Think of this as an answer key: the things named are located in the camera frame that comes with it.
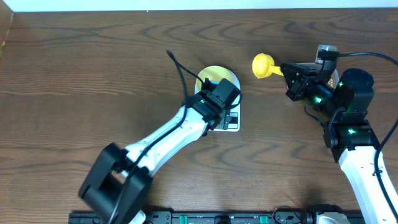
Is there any yellow plastic measuring scoop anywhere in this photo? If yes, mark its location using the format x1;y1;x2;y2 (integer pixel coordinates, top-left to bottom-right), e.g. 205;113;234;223
252;53;283;79

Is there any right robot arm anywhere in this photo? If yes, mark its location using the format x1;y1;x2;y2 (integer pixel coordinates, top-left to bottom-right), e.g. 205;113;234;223
280;62;397;223

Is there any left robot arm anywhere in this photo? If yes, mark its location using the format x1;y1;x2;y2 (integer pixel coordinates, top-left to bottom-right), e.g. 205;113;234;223
78;93;231;223

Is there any white digital kitchen scale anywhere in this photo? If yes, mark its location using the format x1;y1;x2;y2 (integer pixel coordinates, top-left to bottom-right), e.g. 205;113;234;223
214;68;241;132

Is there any pale yellow plastic bowl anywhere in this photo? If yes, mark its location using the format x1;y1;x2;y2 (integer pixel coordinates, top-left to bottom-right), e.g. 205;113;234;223
195;65;234;93

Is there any pile of soybeans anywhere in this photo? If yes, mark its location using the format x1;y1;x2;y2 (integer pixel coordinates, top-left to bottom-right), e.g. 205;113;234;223
328;77;335;88

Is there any clear plastic container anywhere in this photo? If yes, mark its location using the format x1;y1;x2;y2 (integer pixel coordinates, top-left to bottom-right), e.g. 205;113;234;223
299;62;340;88

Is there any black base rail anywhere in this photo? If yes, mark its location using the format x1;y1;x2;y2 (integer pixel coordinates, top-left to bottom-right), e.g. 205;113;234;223
68;205;364;224

